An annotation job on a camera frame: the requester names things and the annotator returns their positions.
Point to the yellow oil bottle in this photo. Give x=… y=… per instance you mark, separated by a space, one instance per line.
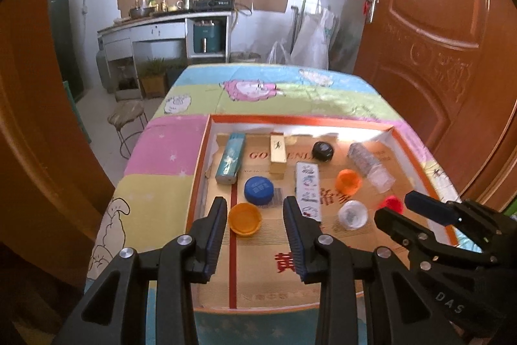
x=152 y=4

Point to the round metal stool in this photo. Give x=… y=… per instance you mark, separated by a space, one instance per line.
x=127 y=112

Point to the teal air fryer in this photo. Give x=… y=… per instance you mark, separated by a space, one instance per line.
x=207 y=37

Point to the red bottle cap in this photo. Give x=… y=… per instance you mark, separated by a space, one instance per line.
x=394 y=202

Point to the shallow orange-rimmed cardboard box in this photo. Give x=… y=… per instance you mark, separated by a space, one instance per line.
x=262 y=268

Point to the white plastic bag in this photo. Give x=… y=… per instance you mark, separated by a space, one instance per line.
x=278 y=53

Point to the white kitchen counter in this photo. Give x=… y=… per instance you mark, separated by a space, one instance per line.
x=161 y=31

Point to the small clear plastic bottle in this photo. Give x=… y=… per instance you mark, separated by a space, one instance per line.
x=367 y=161

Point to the large clear plastic bag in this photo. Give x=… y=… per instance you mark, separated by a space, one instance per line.
x=345 y=46

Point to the black gas stove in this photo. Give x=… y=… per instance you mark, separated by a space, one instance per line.
x=214 y=2

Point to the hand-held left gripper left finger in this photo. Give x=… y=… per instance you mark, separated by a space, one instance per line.
x=214 y=236

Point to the white woven sack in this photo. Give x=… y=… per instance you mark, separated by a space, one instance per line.
x=313 y=42

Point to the green printed carton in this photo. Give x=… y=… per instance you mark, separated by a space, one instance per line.
x=512 y=209

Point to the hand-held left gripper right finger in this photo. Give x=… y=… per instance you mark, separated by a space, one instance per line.
x=297 y=240

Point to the dark planter box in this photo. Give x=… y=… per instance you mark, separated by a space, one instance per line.
x=176 y=74

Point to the black bottle cap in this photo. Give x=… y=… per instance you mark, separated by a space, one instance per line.
x=323 y=151

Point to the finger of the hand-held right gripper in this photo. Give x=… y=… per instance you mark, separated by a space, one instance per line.
x=428 y=203
x=400 y=230

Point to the white cartoon-print lighter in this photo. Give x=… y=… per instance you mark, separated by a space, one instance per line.
x=307 y=183

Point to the metal kettle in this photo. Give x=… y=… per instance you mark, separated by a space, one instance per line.
x=188 y=3

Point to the crate with green plants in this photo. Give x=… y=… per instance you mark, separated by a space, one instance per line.
x=153 y=80

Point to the bent metal pipe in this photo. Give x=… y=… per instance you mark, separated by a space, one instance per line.
x=296 y=25

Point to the brown wooden door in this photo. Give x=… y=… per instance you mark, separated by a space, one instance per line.
x=436 y=46

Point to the teal lighter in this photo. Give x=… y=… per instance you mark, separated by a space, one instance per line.
x=230 y=161

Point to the yellow-orange bottle cap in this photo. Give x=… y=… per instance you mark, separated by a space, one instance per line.
x=243 y=219

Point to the orange bottle cap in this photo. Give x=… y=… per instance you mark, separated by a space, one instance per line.
x=349 y=181

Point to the wooden door frame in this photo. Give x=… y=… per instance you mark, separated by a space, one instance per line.
x=32 y=126

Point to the metal basin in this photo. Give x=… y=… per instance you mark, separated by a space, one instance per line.
x=141 y=12

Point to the blue bottle cap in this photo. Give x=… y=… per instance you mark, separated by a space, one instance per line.
x=258 y=189

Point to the clear white bottle cap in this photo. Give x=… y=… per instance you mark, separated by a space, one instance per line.
x=352 y=214

